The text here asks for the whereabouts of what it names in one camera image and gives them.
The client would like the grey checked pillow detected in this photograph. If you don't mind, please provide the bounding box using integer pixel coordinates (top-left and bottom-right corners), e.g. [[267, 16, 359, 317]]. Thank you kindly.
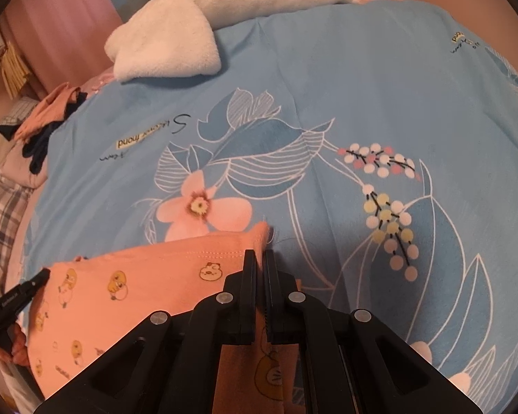
[[2, 97, 40, 127]]

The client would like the lilac cloth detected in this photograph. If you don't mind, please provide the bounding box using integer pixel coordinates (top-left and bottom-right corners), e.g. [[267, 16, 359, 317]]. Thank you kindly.
[[0, 138, 51, 189]]

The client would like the pink curtain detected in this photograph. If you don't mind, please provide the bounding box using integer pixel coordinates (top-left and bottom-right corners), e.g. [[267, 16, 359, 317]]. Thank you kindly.
[[0, 0, 125, 96]]

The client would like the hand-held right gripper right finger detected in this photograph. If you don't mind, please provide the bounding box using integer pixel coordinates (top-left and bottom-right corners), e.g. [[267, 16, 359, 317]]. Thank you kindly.
[[262, 249, 480, 414]]

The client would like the yellow striped hanging cloth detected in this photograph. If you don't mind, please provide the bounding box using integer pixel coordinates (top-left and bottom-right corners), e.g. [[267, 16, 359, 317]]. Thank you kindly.
[[0, 41, 32, 98]]

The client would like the white fleece blanket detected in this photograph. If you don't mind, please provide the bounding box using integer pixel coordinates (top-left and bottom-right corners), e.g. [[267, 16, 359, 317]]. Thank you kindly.
[[105, 0, 362, 82]]

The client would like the plaid cloth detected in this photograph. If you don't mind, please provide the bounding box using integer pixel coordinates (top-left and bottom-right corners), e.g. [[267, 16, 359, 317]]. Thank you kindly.
[[0, 172, 37, 262]]

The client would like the person's left hand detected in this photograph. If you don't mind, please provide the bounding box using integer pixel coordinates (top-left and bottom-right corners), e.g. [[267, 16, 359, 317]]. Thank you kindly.
[[0, 323, 30, 368]]

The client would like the blue floral bed sheet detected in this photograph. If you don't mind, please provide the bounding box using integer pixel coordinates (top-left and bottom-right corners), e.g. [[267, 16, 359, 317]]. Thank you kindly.
[[23, 0, 518, 414]]

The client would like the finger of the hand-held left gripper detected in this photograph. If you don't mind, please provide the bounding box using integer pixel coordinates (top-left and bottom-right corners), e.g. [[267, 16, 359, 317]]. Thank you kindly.
[[0, 268, 52, 311]]

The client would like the person's left forearm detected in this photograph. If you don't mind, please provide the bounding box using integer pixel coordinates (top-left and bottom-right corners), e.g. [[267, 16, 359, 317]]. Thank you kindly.
[[0, 345, 46, 414]]

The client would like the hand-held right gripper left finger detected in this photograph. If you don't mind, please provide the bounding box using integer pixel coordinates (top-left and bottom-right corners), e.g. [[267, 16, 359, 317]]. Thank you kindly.
[[33, 249, 258, 414]]

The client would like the orange cartoon print garment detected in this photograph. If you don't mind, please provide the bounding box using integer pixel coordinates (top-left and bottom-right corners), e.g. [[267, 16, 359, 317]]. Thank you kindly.
[[26, 221, 305, 414]]

